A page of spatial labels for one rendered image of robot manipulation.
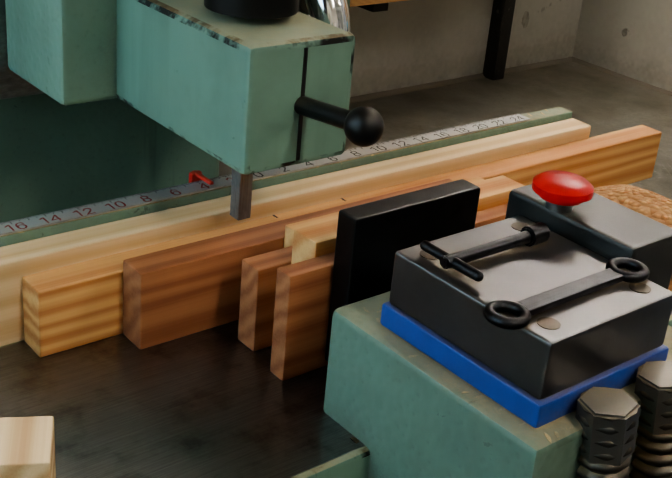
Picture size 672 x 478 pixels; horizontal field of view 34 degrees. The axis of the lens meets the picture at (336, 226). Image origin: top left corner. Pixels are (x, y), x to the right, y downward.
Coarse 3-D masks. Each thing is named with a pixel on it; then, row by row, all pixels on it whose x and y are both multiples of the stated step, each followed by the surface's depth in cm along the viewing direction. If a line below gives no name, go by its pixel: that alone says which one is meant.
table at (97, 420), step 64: (0, 384) 55; (64, 384) 56; (128, 384) 56; (192, 384) 57; (256, 384) 57; (320, 384) 58; (64, 448) 51; (128, 448) 51; (192, 448) 52; (256, 448) 52; (320, 448) 53
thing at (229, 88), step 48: (144, 0) 61; (192, 0) 61; (144, 48) 62; (192, 48) 58; (240, 48) 54; (288, 48) 55; (336, 48) 57; (144, 96) 63; (192, 96) 59; (240, 96) 55; (288, 96) 56; (336, 96) 58; (240, 144) 56; (288, 144) 57; (336, 144) 60
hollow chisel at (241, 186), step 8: (232, 176) 63; (240, 176) 62; (248, 176) 63; (232, 184) 63; (240, 184) 62; (248, 184) 63; (232, 192) 63; (240, 192) 63; (248, 192) 63; (232, 200) 63; (240, 200) 63; (248, 200) 63; (232, 208) 64; (240, 208) 63; (248, 208) 64; (232, 216) 64; (240, 216) 63; (248, 216) 64
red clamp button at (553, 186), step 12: (540, 180) 53; (552, 180) 53; (564, 180) 53; (576, 180) 53; (540, 192) 53; (552, 192) 52; (564, 192) 52; (576, 192) 52; (588, 192) 53; (564, 204) 53; (576, 204) 53
